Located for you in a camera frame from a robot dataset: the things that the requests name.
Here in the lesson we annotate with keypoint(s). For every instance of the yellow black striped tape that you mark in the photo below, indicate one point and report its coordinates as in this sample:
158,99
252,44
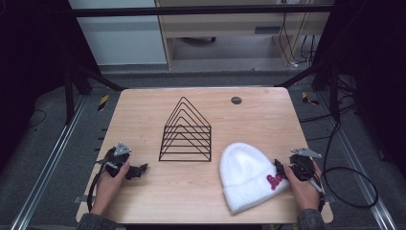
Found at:
309,99
102,102

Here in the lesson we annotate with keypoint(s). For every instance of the person's right sleeve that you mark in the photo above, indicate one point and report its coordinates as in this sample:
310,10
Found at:
311,219

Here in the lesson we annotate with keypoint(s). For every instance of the person's left sleeve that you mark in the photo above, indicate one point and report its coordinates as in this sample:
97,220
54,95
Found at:
95,222

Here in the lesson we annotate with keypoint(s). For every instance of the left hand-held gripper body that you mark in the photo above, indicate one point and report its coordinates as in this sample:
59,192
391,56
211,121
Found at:
115,158

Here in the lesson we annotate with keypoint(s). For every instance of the aluminium floor rail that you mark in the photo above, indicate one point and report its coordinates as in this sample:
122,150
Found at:
44,166
357,159

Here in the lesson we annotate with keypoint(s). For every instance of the white knit beanie hat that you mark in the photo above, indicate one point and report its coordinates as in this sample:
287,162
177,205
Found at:
249,176

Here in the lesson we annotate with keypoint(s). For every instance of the white cabinet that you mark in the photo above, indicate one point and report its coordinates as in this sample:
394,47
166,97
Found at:
121,35

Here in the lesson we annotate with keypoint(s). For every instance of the person's sleeve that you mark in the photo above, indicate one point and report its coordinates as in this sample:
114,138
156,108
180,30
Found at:
95,222
311,219

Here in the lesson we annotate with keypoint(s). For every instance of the black metal frame bar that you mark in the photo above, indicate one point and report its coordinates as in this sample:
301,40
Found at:
201,11

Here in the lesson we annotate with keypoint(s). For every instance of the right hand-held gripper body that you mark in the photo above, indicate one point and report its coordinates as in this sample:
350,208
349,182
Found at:
303,165

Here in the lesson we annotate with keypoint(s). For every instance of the person's left hand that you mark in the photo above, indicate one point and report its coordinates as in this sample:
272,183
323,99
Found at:
108,187

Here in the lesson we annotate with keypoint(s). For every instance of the black metal stand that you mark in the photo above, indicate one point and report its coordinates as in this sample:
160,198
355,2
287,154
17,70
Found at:
319,86
76,86

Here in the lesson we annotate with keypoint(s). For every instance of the person's right hand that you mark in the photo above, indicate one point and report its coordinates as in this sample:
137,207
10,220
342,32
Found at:
303,188

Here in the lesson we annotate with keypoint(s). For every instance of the light wooden desk furniture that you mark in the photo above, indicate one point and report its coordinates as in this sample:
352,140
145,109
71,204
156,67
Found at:
223,28

